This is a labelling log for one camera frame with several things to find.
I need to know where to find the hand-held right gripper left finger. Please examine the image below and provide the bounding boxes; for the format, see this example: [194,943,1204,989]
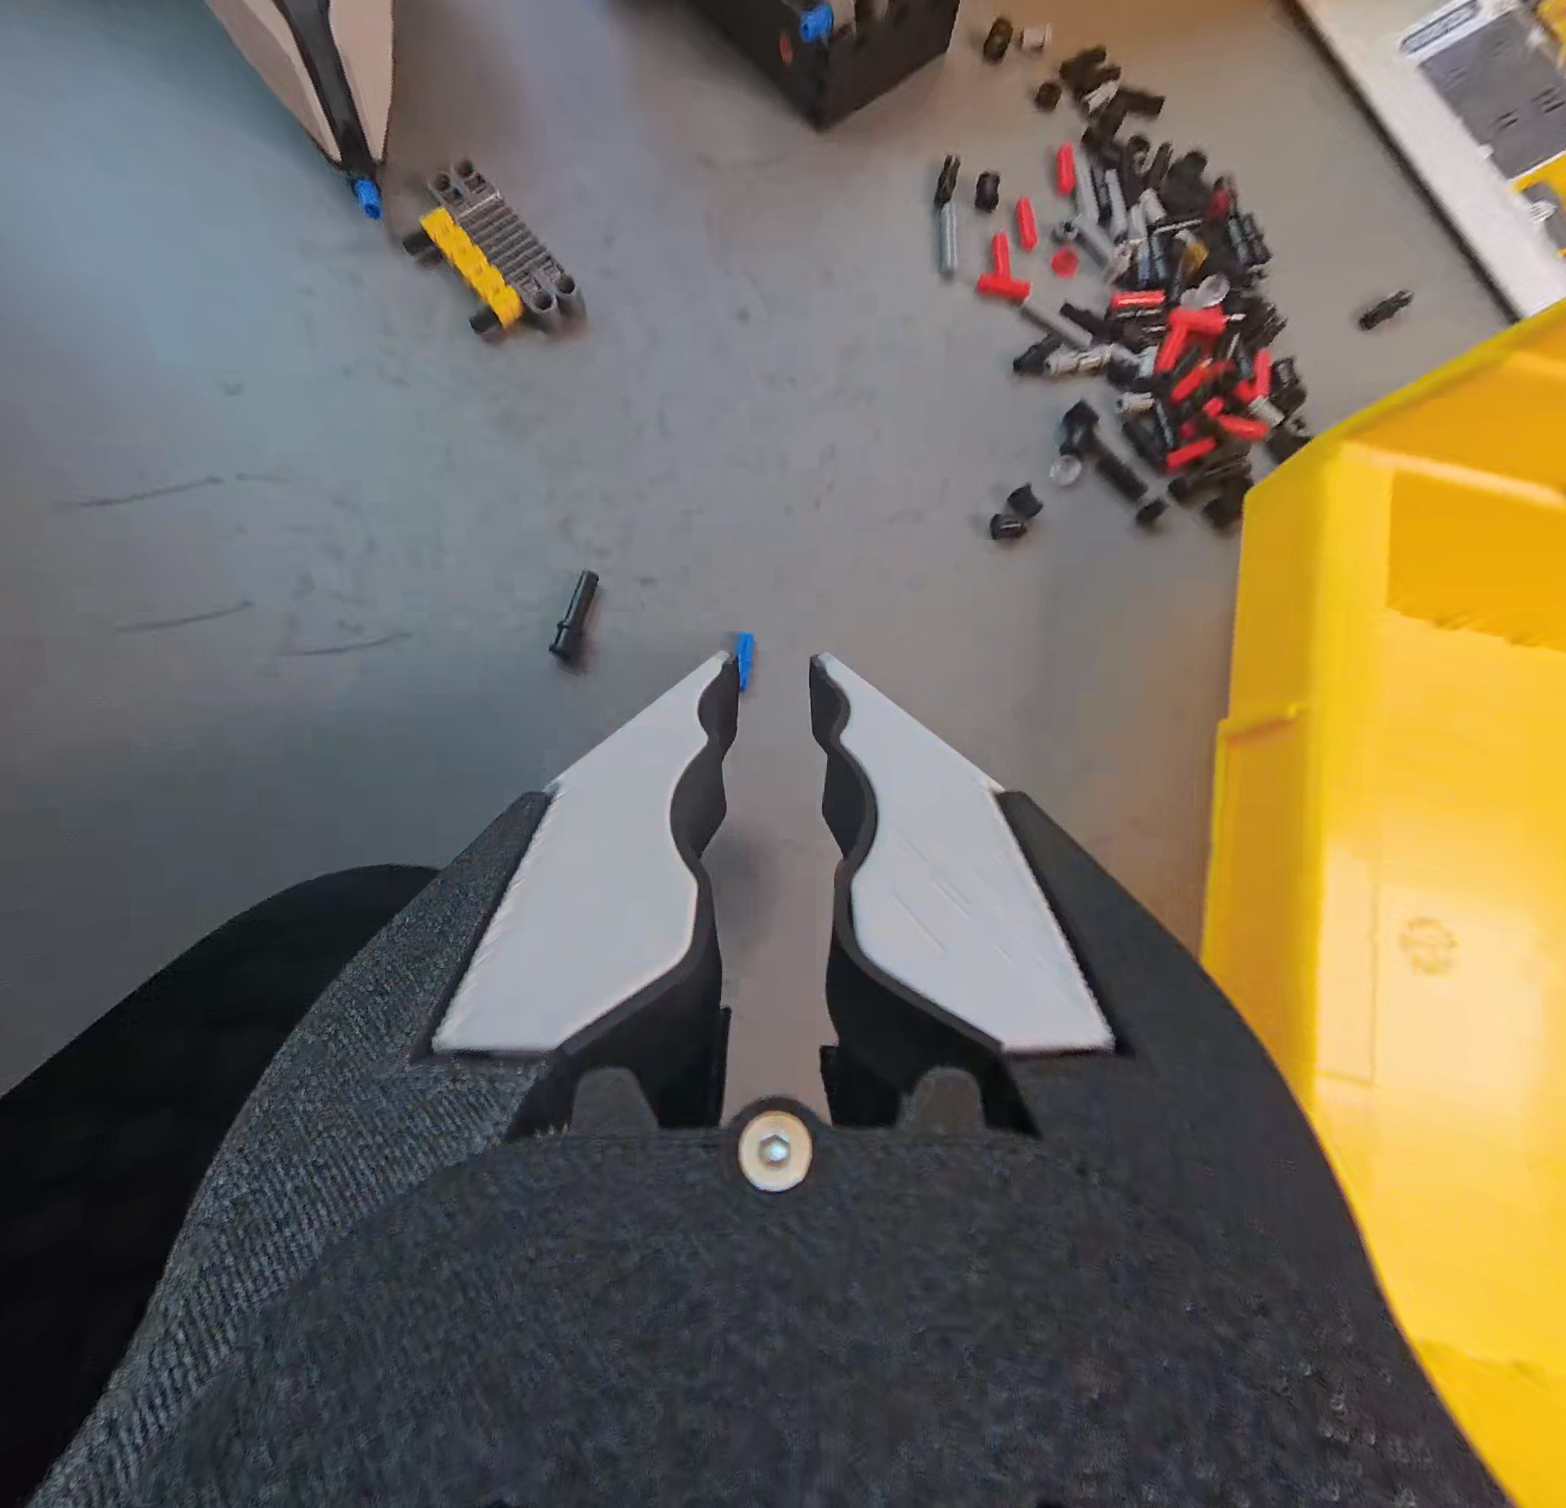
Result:
[431,654,742,1131]

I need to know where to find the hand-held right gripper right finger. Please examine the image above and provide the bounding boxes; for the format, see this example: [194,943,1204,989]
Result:
[808,654,1118,1131]

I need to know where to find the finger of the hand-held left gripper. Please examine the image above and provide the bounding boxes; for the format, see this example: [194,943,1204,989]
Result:
[162,0,359,171]
[297,0,406,171]

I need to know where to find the yellow lego beam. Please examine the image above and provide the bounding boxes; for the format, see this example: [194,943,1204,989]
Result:
[431,214,525,323]
[418,204,516,323]

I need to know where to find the black lego pin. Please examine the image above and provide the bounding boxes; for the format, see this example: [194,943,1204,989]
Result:
[548,569,602,666]

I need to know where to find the yellow plastic bin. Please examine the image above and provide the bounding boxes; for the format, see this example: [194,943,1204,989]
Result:
[1201,302,1566,1508]

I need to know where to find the yellow black lego model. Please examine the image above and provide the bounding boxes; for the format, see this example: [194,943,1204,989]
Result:
[599,0,974,130]

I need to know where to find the pile of small lego pins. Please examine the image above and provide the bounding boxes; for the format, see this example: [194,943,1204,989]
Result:
[932,18,1419,543]

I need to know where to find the instruction booklet on stand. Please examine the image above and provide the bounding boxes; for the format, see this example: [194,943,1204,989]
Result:
[1284,0,1566,320]

